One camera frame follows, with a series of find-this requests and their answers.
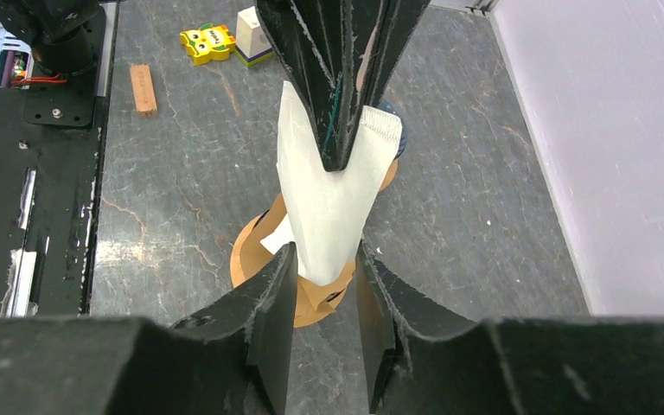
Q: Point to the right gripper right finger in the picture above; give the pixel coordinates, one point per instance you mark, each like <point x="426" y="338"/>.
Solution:
<point x="421" y="358"/>

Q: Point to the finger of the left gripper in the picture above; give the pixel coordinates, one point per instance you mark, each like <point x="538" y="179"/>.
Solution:
<point x="374" y="36"/>
<point x="307" y="36"/>

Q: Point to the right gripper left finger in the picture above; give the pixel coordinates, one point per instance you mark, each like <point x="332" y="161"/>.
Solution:
<point x="232" y="357"/>

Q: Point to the wooden ring dripper holder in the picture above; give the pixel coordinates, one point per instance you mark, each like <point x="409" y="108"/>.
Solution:
<point x="236" y="274"/>

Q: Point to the white paper coffee filter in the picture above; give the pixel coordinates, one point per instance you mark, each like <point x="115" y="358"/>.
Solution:
<point x="326" y="211"/>

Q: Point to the small blue ribbed dripper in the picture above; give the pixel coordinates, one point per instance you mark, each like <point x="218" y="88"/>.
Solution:
<point x="387" y="106"/>

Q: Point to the brown paper coffee filter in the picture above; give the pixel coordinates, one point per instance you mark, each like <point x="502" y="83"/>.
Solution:
<point x="266" y="235"/>

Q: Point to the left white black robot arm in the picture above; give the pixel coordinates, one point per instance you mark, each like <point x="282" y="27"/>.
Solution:
<point x="54" y="31"/>

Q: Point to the beige wooden cube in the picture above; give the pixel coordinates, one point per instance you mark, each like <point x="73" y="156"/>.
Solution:
<point x="252" y="44"/>

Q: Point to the yellow small juice box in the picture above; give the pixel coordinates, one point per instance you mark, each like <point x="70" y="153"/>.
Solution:
<point x="208" y="43"/>

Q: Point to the small wooden block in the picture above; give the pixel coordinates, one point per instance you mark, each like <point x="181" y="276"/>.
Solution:
<point x="143" y="90"/>

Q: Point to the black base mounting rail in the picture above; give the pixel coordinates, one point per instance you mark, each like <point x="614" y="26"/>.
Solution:
<point x="53" y="130"/>

